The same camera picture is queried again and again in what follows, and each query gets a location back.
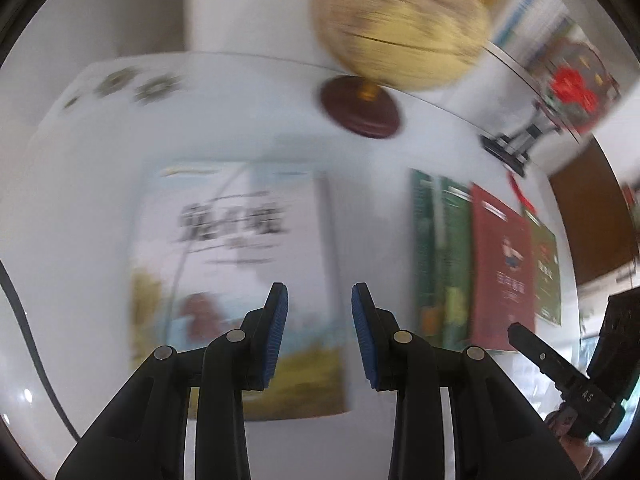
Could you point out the person's right hand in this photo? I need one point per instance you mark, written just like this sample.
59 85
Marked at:
587 459

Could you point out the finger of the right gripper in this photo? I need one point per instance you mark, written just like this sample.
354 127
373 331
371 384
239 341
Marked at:
566 378

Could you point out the white bookshelf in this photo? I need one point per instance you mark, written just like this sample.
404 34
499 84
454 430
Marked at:
493 63

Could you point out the dark red thin book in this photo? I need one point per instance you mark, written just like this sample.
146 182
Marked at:
503 272

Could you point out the green leafy book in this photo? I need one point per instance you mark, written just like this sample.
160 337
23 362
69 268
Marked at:
456 199

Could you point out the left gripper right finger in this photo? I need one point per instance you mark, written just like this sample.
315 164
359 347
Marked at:
497 433

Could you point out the yellow globe on wooden base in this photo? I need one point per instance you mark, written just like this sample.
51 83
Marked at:
387 45

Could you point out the round red flower fan ornament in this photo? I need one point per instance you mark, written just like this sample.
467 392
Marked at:
574 93

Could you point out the brown wooden cabinet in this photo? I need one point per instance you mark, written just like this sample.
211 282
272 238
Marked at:
596 218

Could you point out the rabbit hill picture book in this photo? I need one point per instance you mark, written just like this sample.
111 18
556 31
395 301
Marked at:
210 240

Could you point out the olive green insect book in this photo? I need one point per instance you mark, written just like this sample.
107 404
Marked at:
546 270

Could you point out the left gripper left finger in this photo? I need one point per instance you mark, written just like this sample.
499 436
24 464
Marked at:
141 433

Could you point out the teal green leftmost book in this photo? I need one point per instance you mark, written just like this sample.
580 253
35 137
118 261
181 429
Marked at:
425 258

